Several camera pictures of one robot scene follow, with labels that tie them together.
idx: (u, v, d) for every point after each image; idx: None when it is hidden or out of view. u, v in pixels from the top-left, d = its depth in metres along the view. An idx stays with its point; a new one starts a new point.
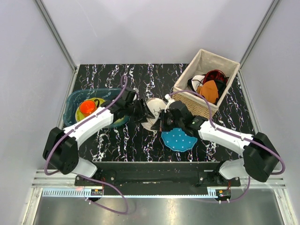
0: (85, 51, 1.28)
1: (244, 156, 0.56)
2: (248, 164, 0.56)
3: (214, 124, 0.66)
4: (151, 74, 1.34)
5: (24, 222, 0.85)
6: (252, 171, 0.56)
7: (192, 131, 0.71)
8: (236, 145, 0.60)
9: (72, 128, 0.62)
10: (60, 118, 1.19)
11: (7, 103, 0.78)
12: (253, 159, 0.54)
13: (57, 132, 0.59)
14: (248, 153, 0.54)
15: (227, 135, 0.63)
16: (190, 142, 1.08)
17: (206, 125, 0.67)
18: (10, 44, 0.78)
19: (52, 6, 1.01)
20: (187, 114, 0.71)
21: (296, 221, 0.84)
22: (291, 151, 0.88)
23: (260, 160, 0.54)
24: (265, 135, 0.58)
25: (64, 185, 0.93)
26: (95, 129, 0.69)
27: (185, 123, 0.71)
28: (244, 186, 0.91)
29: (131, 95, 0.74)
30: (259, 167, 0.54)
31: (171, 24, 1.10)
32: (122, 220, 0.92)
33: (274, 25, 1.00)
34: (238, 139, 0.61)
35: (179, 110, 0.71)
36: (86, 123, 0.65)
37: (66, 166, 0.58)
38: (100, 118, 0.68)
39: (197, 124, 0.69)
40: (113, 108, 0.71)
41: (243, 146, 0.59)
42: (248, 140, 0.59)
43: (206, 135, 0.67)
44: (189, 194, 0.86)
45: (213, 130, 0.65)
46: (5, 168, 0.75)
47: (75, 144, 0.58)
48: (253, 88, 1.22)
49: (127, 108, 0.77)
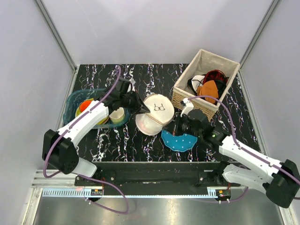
0: (85, 51, 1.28)
1: (272, 183, 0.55)
2: (273, 191, 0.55)
3: (239, 143, 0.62)
4: (151, 74, 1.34)
5: (24, 222, 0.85)
6: (275, 197, 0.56)
7: (211, 144, 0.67)
8: (263, 170, 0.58)
9: (66, 128, 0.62)
10: (60, 118, 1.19)
11: (7, 103, 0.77)
12: (281, 189, 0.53)
13: (52, 134, 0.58)
14: (277, 182, 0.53)
15: (252, 157, 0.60)
16: (190, 142, 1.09)
17: (228, 140, 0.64)
18: (10, 44, 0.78)
19: (52, 6, 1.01)
20: (207, 126, 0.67)
21: (296, 221, 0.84)
22: (292, 151, 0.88)
23: (287, 191, 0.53)
24: (294, 163, 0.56)
25: (64, 185, 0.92)
26: (93, 124, 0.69)
27: (205, 134, 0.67)
28: (244, 186, 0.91)
29: (124, 85, 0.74)
30: (284, 196, 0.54)
31: (171, 24, 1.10)
32: (122, 220, 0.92)
33: (274, 25, 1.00)
34: (266, 166, 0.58)
35: (199, 121, 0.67)
36: (81, 121, 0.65)
37: (67, 166, 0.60)
38: (94, 113, 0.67)
39: (217, 137, 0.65)
40: (108, 100, 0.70)
41: (271, 173, 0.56)
42: (276, 168, 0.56)
43: (226, 152, 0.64)
44: (189, 194, 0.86)
45: (236, 149, 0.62)
46: (5, 168, 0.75)
47: (71, 145, 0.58)
48: (253, 88, 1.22)
49: (122, 99, 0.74)
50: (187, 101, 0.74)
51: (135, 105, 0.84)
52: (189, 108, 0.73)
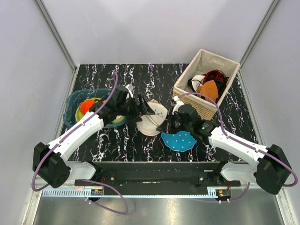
0: (85, 51, 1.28)
1: (258, 168, 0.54)
2: (260, 176, 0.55)
3: (226, 132, 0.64)
4: (151, 74, 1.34)
5: (24, 222, 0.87)
6: (264, 182, 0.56)
7: (202, 136, 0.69)
8: (250, 156, 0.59)
9: (57, 141, 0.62)
10: (60, 118, 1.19)
11: (7, 103, 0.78)
12: (267, 173, 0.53)
13: (42, 148, 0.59)
14: (263, 166, 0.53)
15: (239, 145, 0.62)
16: (190, 142, 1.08)
17: (216, 131, 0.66)
18: (10, 44, 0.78)
19: (52, 6, 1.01)
20: (197, 119, 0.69)
21: (296, 221, 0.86)
22: (292, 151, 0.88)
23: (274, 174, 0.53)
24: (280, 147, 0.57)
25: (64, 185, 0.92)
26: (86, 137, 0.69)
27: (195, 127, 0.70)
28: (244, 186, 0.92)
29: (122, 95, 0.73)
30: (271, 180, 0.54)
31: (171, 24, 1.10)
32: (122, 220, 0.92)
33: (274, 25, 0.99)
34: (252, 151, 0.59)
35: (189, 115, 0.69)
36: (72, 135, 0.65)
37: (56, 179, 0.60)
38: (87, 125, 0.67)
39: (206, 130, 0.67)
40: (103, 111, 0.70)
41: (258, 158, 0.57)
42: (262, 153, 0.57)
43: (216, 142, 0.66)
44: (189, 194, 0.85)
45: (224, 138, 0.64)
46: (5, 168, 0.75)
47: (61, 160, 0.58)
48: (253, 88, 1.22)
49: (118, 108, 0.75)
50: (177, 99, 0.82)
51: (133, 111, 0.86)
52: (179, 104, 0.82)
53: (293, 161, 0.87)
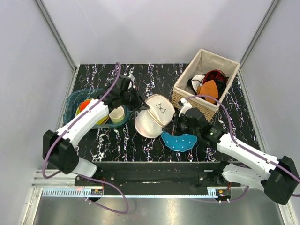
0: (85, 51, 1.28)
1: (268, 180, 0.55)
2: (270, 188, 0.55)
3: (236, 140, 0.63)
4: (151, 74, 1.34)
5: (24, 222, 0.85)
6: (271, 193, 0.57)
7: (209, 141, 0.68)
8: (260, 167, 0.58)
9: (65, 128, 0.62)
10: (60, 118, 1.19)
11: (7, 103, 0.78)
12: (278, 185, 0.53)
13: (51, 135, 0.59)
14: (273, 178, 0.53)
15: (250, 154, 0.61)
16: (190, 142, 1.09)
17: (225, 138, 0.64)
18: (10, 44, 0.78)
19: (52, 5, 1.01)
20: (205, 124, 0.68)
21: (296, 221, 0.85)
22: (292, 151, 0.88)
23: (284, 187, 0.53)
24: (291, 159, 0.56)
25: (64, 185, 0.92)
26: (92, 124, 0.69)
27: (202, 132, 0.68)
28: (244, 186, 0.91)
29: (125, 83, 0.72)
30: (281, 193, 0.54)
31: (171, 24, 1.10)
32: (122, 221, 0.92)
33: (274, 25, 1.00)
34: (263, 162, 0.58)
35: (197, 119, 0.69)
36: (80, 121, 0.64)
37: (67, 166, 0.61)
38: (93, 112, 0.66)
39: (214, 136, 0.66)
40: (108, 98, 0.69)
41: (269, 169, 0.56)
42: (274, 164, 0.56)
43: (224, 149, 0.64)
44: (189, 194, 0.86)
45: (234, 146, 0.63)
46: (5, 168, 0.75)
47: (71, 145, 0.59)
48: (253, 88, 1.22)
49: (122, 97, 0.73)
50: (184, 101, 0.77)
51: (135, 102, 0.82)
52: (186, 107, 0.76)
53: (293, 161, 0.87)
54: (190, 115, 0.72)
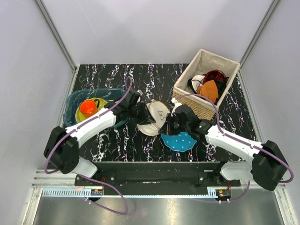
0: (85, 51, 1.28)
1: (253, 164, 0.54)
2: (257, 172, 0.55)
3: (222, 130, 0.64)
4: (151, 74, 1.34)
5: (24, 222, 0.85)
6: (260, 179, 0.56)
7: (199, 134, 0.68)
8: (245, 153, 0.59)
9: (74, 127, 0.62)
10: (60, 118, 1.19)
11: (7, 103, 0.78)
12: (262, 169, 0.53)
13: (59, 131, 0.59)
14: (258, 161, 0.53)
15: (235, 141, 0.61)
16: (190, 142, 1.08)
17: (213, 130, 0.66)
18: (10, 44, 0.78)
19: (52, 5, 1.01)
20: (193, 118, 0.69)
21: (296, 221, 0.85)
22: (292, 151, 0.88)
23: (269, 169, 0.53)
24: (275, 143, 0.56)
25: (64, 185, 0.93)
26: (98, 131, 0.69)
27: (192, 126, 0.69)
28: (244, 186, 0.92)
29: (134, 97, 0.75)
30: (267, 176, 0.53)
31: (171, 24, 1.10)
32: (122, 220, 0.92)
33: (274, 25, 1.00)
34: (248, 147, 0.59)
35: (185, 114, 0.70)
36: (89, 123, 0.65)
37: (66, 166, 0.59)
38: (102, 119, 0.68)
39: (204, 128, 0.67)
40: (116, 109, 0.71)
41: (252, 154, 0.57)
42: (257, 148, 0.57)
43: (213, 140, 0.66)
44: (189, 194, 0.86)
45: (220, 136, 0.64)
46: (5, 168, 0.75)
47: (76, 145, 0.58)
48: (253, 88, 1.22)
49: (130, 110, 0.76)
50: (175, 101, 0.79)
51: (141, 116, 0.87)
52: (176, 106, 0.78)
53: (293, 161, 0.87)
54: (178, 111, 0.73)
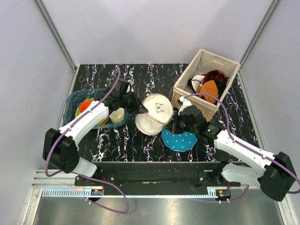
0: (85, 51, 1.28)
1: (264, 175, 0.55)
2: (266, 183, 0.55)
3: (233, 136, 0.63)
4: (151, 74, 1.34)
5: (24, 222, 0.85)
6: (268, 190, 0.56)
7: (206, 138, 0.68)
8: (256, 162, 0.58)
9: (67, 127, 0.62)
10: (60, 118, 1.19)
11: (7, 103, 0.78)
12: (273, 181, 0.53)
13: (53, 133, 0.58)
14: (269, 173, 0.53)
15: (246, 150, 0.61)
16: (190, 142, 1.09)
17: (223, 135, 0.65)
18: (10, 44, 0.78)
19: (52, 5, 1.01)
20: (202, 120, 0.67)
21: (296, 221, 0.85)
22: (292, 151, 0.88)
23: (280, 182, 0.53)
24: (287, 155, 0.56)
25: (64, 185, 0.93)
26: (93, 125, 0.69)
27: (199, 129, 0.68)
28: (244, 186, 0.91)
29: (123, 86, 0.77)
30: (276, 188, 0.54)
31: (171, 24, 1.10)
32: (122, 221, 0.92)
33: (274, 25, 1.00)
34: (259, 158, 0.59)
35: (194, 116, 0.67)
36: (82, 120, 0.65)
37: (68, 165, 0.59)
38: (95, 112, 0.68)
39: (212, 132, 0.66)
40: (108, 101, 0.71)
41: (264, 165, 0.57)
42: (269, 160, 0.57)
43: (221, 146, 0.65)
44: (189, 194, 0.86)
45: (230, 142, 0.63)
46: (6, 168, 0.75)
47: (73, 143, 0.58)
48: (253, 88, 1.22)
49: (121, 100, 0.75)
50: (183, 100, 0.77)
51: (133, 106, 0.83)
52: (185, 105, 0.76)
53: (293, 161, 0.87)
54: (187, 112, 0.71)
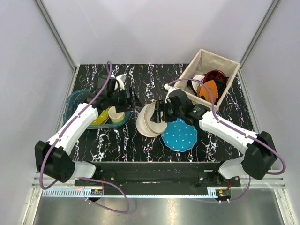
0: (85, 51, 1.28)
1: (246, 153, 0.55)
2: (248, 162, 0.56)
3: (217, 116, 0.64)
4: (151, 74, 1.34)
5: (24, 222, 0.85)
6: (250, 168, 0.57)
7: (192, 118, 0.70)
8: (239, 141, 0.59)
9: (56, 137, 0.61)
10: (60, 118, 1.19)
11: (7, 102, 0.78)
12: (254, 159, 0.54)
13: (42, 145, 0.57)
14: (251, 151, 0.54)
15: (229, 130, 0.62)
16: (190, 142, 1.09)
17: (207, 116, 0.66)
18: (10, 45, 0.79)
19: (52, 6, 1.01)
20: (186, 102, 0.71)
21: (296, 221, 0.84)
22: (291, 151, 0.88)
23: (260, 160, 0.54)
24: (269, 134, 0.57)
25: (64, 185, 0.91)
26: (83, 129, 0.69)
27: (185, 111, 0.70)
28: (244, 186, 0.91)
29: (111, 82, 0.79)
30: (256, 166, 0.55)
31: (171, 24, 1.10)
32: (122, 221, 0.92)
33: (273, 25, 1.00)
34: (242, 137, 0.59)
35: (179, 98, 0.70)
36: (70, 127, 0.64)
37: (63, 174, 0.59)
38: (83, 116, 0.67)
39: (198, 113, 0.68)
40: (96, 101, 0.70)
41: (246, 144, 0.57)
42: (251, 138, 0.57)
43: (206, 126, 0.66)
44: (189, 194, 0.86)
45: (214, 123, 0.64)
46: (5, 167, 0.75)
47: (64, 153, 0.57)
48: (252, 88, 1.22)
49: (110, 98, 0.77)
50: (168, 87, 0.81)
51: (123, 104, 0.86)
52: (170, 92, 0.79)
53: (293, 161, 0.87)
54: (171, 95, 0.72)
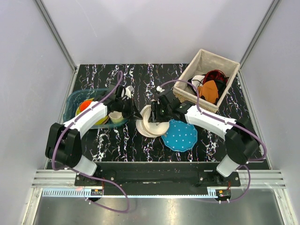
0: (85, 51, 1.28)
1: (227, 138, 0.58)
2: (230, 146, 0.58)
3: (200, 108, 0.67)
4: (151, 74, 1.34)
5: (24, 222, 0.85)
6: (233, 153, 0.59)
7: (179, 114, 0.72)
8: (220, 129, 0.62)
9: (71, 121, 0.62)
10: (60, 118, 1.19)
11: (7, 102, 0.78)
12: (233, 142, 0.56)
13: (57, 127, 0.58)
14: (229, 135, 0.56)
15: (211, 119, 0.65)
16: (190, 142, 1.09)
17: (192, 109, 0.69)
18: (10, 44, 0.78)
19: (52, 6, 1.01)
20: (174, 101, 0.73)
21: (296, 221, 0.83)
22: (291, 151, 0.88)
23: (241, 144, 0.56)
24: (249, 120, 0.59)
25: (64, 185, 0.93)
26: (92, 123, 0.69)
27: (173, 108, 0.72)
28: (244, 186, 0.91)
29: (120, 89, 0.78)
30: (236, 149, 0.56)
31: (171, 24, 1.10)
32: (122, 221, 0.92)
33: (273, 24, 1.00)
34: (222, 123, 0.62)
35: (166, 96, 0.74)
36: (84, 116, 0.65)
37: (72, 159, 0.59)
38: (96, 110, 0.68)
39: (184, 108, 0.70)
40: (106, 102, 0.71)
41: (226, 129, 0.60)
42: (230, 124, 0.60)
43: (192, 119, 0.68)
44: (189, 194, 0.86)
45: (198, 115, 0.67)
46: (5, 167, 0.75)
47: (78, 136, 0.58)
48: (252, 87, 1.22)
49: (117, 102, 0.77)
50: (160, 88, 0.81)
51: (128, 110, 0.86)
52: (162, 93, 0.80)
53: (293, 161, 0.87)
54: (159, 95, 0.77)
